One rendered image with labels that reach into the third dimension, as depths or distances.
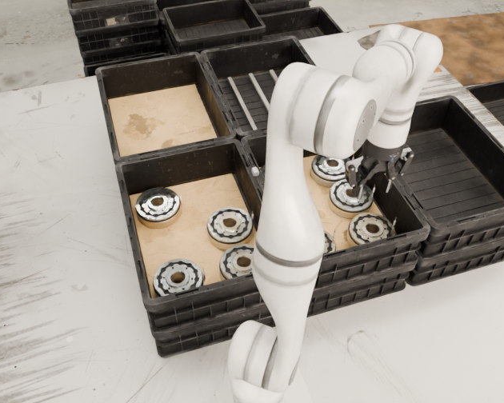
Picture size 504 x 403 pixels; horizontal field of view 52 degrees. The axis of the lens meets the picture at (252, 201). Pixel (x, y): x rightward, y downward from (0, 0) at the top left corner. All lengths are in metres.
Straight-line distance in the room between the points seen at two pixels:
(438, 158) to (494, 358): 0.51
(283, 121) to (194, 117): 0.93
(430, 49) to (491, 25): 3.12
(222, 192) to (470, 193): 0.61
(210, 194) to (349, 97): 0.77
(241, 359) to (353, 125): 0.42
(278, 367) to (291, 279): 0.17
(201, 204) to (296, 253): 0.63
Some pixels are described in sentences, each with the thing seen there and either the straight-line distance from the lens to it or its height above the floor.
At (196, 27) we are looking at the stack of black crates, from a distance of 2.60.
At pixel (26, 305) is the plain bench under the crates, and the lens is 1.34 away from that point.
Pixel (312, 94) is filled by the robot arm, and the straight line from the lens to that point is 0.56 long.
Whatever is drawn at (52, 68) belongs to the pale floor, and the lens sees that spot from 3.38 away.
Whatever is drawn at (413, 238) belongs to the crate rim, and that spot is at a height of 0.92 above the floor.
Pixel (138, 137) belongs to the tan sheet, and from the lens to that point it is 1.45.
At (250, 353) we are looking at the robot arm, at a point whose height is 1.03.
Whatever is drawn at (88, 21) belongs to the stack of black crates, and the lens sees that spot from 2.66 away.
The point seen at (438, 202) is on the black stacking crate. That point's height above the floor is 0.83.
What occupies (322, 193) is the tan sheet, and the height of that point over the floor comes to 0.83.
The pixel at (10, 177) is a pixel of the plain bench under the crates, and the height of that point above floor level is 0.70.
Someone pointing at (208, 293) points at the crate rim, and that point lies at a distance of 1.00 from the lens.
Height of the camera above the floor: 1.76
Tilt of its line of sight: 48 degrees down
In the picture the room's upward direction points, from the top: 1 degrees clockwise
